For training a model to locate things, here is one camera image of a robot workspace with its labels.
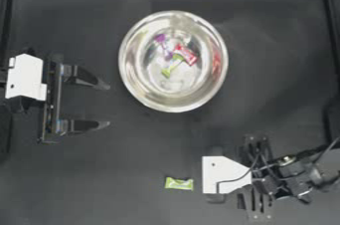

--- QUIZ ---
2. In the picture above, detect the green candy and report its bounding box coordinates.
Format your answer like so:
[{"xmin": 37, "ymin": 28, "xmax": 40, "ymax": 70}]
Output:
[
  {"xmin": 164, "ymin": 176, "xmax": 194, "ymax": 192},
  {"xmin": 160, "ymin": 53, "xmax": 186, "ymax": 79}
]

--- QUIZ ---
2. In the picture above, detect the purple candy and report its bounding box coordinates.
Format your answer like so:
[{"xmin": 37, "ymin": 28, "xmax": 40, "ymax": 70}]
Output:
[{"xmin": 153, "ymin": 33, "xmax": 174, "ymax": 62}]

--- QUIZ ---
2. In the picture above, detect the red candy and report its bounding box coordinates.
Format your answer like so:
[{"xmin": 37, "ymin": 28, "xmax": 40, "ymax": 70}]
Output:
[{"xmin": 170, "ymin": 43, "xmax": 200, "ymax": 67}]

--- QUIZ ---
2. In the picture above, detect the steel bowl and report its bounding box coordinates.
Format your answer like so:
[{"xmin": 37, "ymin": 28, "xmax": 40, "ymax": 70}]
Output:
[{"xmin": 117, "ymin": 9, "xmax": 229, "ymax": 113}]

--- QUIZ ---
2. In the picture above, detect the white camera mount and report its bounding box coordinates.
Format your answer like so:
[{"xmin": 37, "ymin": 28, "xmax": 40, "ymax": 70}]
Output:
[
  {"xmin": 4, "ymin": 53, "xmax": 48, "ymax": 102},
  {"xmin": 201, "ymin": 155, "xmax": 253, "ymax": 194}
]

